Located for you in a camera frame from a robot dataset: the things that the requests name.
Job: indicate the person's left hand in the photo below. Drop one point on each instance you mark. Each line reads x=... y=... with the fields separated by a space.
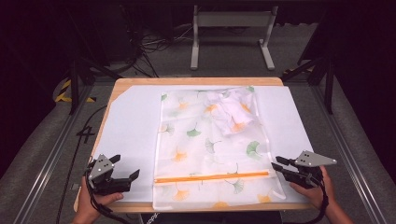
x=90 y=203

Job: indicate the person's right hand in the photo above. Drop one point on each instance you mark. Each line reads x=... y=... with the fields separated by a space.
x=317 y=194

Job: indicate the white metal stand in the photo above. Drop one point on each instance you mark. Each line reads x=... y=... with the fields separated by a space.
x=233 y=19

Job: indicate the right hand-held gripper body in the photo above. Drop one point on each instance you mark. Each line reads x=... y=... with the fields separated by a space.
x=306 y=171

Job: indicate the aluminium floor rail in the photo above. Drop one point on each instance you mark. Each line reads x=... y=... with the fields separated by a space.
x=46 y=174
x=348 y=155

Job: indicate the wooden table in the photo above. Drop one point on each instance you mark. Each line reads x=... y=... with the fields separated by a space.
x=199 y=81

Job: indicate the white garment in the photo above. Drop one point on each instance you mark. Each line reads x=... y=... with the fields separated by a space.
x=230 y=112

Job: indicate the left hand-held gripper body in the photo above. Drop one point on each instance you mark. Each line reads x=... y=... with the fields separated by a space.
x=102 y=175

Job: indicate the white table mat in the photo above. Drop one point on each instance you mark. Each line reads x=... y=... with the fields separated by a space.
x=130 y=130

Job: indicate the black metal stand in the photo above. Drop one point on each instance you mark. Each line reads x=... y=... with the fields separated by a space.
x=74 y=84
x=328 y=84

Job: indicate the leaf print mesh laundry bag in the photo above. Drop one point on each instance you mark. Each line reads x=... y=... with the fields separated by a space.
x=211 y=155

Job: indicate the yellow black hazard tape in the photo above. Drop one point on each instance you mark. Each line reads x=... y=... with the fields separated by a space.
x=63 y=91

